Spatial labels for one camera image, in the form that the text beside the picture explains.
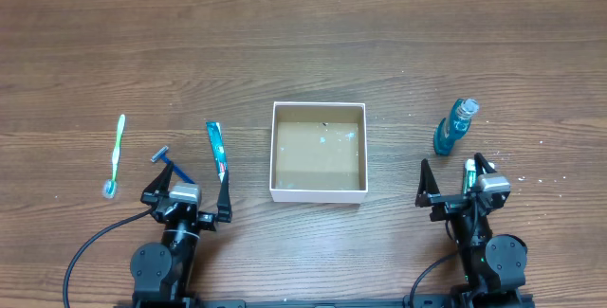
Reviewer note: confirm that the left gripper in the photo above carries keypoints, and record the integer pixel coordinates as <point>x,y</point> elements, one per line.
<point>177,210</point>

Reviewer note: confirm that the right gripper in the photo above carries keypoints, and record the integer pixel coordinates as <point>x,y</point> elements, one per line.
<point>457,202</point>

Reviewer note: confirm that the blue mouthwash bottle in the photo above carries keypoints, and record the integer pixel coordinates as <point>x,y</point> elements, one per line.
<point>455,125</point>

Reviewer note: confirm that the blue razor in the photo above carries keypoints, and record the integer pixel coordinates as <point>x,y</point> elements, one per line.
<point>161,154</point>

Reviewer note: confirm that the toothpaste tube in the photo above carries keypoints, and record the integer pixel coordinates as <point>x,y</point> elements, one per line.
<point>218,150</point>

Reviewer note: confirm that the green white toothbrush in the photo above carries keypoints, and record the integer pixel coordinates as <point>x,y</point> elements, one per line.
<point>110,185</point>

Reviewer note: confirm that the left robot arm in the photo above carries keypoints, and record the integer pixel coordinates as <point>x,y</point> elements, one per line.
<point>162,271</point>

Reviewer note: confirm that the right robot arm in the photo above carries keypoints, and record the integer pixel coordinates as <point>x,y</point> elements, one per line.
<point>493,264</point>

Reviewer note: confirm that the white cardboard box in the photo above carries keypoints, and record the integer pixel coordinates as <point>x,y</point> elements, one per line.
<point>318,153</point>

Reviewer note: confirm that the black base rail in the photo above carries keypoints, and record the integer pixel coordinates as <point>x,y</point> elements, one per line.
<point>420,300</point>

